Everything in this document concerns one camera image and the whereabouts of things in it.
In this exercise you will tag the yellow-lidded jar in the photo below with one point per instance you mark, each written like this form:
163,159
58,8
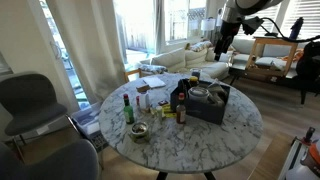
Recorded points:
193,81

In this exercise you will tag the white curtain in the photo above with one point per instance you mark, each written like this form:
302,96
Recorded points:
89,32

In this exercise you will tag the patterned cushion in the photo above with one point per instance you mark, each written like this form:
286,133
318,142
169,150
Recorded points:
153,69

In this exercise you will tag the small glass jar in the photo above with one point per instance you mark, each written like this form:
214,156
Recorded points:
159,113

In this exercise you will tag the round marble table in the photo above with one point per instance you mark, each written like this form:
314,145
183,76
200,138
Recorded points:
196,146

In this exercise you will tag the grey chair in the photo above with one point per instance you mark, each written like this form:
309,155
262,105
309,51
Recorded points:
31,100
76,161

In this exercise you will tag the clear plastic storage bin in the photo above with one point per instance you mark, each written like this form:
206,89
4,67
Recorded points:
87,124

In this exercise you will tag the small brown box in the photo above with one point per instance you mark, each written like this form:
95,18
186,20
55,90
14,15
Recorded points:
143,88

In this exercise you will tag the brown sauce bottle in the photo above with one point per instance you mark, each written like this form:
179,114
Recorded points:
180,110

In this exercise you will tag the yellow packet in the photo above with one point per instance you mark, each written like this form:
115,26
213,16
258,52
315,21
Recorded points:
168,112

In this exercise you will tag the orange white spray bottle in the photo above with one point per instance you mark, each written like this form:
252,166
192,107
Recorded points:
309,166

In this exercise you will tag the dark blue water bottle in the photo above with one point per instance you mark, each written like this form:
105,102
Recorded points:
295,29

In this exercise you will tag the black backpack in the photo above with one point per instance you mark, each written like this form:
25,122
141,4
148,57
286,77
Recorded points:
308,67

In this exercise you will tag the white plastic bottle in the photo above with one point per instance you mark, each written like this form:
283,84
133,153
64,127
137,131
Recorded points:
144,100

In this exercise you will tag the white table lamp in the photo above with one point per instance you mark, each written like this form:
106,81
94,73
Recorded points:
208,26

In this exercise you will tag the white notebook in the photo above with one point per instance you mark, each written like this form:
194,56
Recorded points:
153,82

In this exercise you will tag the round tin with lid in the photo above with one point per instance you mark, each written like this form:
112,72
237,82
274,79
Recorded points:
139,132

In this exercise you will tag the grey-white cup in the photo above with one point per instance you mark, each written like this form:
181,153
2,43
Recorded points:
198,94

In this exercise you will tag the green glass bottle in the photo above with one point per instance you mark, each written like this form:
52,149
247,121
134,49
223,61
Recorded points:
128,110

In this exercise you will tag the cream sofa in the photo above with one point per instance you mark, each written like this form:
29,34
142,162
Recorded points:
197,56

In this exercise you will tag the small red-capped bottle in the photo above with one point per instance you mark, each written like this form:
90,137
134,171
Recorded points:
138,103

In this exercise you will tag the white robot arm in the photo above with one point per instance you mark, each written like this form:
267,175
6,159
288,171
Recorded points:
234,17

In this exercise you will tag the dark blue storage box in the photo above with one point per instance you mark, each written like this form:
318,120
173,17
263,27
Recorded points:
212,110

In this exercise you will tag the wooden chair back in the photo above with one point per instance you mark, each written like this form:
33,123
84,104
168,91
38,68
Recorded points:
127,73

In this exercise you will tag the grey chair front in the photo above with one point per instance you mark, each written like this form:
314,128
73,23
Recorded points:
76,161

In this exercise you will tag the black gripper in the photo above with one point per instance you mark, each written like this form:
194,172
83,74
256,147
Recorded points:
228,32

